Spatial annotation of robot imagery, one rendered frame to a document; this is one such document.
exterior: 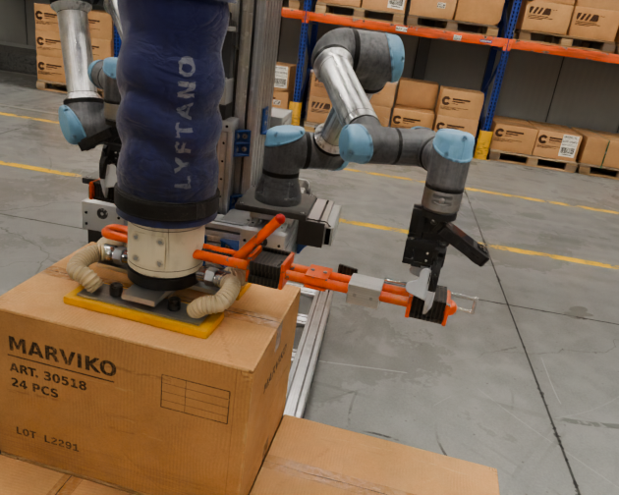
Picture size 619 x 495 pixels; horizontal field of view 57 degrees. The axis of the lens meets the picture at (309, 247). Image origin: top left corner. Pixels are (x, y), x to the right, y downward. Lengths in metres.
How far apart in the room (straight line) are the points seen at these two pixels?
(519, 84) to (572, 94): 0.82
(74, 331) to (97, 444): 0.29
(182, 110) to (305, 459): 0.92
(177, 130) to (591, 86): 9.22
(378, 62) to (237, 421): 0.90
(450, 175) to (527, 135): 7.55
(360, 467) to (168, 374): 0.60
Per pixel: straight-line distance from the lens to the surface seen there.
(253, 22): 1.93
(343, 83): 1.28
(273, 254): 1.28
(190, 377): 1.21
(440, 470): 1.64
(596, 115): 10.18
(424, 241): 1.16
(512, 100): 9.84
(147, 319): 1.27
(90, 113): 1.85
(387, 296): 1.20
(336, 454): 1.60
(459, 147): 1.10
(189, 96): 1.15
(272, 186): 1.77
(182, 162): 1.18
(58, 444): 1.50
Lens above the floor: 1.60
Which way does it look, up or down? 22 degrees down
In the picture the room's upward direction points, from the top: 8 degrees clockwise
